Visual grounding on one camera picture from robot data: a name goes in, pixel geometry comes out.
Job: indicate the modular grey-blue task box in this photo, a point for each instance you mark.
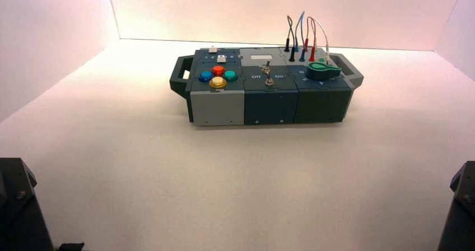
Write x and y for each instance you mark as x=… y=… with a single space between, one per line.
x=271 y=104

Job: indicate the yellow round push button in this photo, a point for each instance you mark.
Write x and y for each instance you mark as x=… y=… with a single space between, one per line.
x=218 y=82

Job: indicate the green round push button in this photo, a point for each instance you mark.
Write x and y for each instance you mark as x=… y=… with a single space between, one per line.
x=230 y=75

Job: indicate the red round push button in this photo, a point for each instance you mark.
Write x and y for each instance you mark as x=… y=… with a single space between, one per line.
x=218 y=70

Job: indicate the blue round push button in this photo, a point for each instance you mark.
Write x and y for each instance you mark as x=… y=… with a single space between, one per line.
x=205 y=76

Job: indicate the small white button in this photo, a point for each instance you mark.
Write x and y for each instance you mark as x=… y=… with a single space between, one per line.
x=221 y=59
x=212 y=49

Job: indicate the green rotary knob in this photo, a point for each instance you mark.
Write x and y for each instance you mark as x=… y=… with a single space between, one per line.
x=321 y=71

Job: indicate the silver toggle switch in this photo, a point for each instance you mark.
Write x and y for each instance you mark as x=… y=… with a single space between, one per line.
x=265 y=68
x=269 y=81

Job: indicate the black mount bracket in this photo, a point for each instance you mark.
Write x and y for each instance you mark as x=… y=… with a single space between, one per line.
x=70 y=247

